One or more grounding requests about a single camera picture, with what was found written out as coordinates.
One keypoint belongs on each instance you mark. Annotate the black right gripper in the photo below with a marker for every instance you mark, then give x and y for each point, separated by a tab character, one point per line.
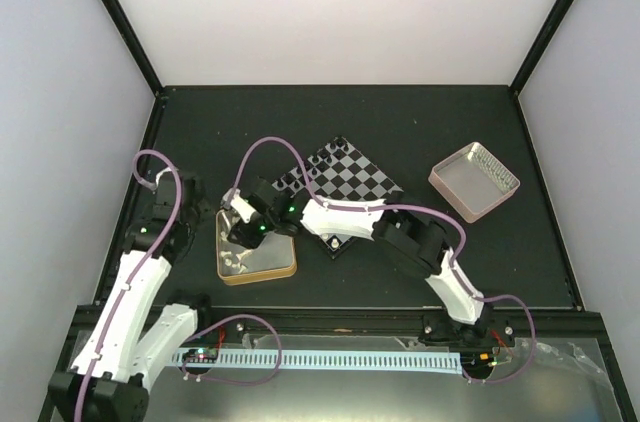
248	239

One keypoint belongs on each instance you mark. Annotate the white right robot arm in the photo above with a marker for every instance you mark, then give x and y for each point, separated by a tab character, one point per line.
410	234

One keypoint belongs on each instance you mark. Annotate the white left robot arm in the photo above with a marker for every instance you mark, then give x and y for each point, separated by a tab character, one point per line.
112	376

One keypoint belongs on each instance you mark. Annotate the tan sweet bear tin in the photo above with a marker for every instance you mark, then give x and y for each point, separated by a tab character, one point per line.
236	265

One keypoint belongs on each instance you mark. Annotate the black and white chessboard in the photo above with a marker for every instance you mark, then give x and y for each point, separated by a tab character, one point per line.
339	171

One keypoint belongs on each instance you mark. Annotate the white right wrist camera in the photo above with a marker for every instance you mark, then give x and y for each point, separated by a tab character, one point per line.
233	200

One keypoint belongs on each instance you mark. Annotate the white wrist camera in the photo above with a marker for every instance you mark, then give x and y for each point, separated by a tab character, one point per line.
233	200
166	181

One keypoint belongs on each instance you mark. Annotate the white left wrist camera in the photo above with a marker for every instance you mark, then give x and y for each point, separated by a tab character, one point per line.
166	181

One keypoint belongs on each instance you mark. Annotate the black aluminium rail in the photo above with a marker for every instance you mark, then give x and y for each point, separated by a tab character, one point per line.
430	324

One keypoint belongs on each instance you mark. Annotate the white slotted cable duct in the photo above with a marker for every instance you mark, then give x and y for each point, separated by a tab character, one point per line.
427	362

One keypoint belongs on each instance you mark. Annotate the black corner frame post left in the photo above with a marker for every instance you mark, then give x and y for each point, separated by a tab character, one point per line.
127	33

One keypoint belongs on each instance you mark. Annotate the black corner frame post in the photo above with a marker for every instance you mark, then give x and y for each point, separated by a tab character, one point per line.
551	24
127	33

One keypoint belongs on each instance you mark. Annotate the black corner frame post right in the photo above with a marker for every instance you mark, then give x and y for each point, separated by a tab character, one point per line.
551	24

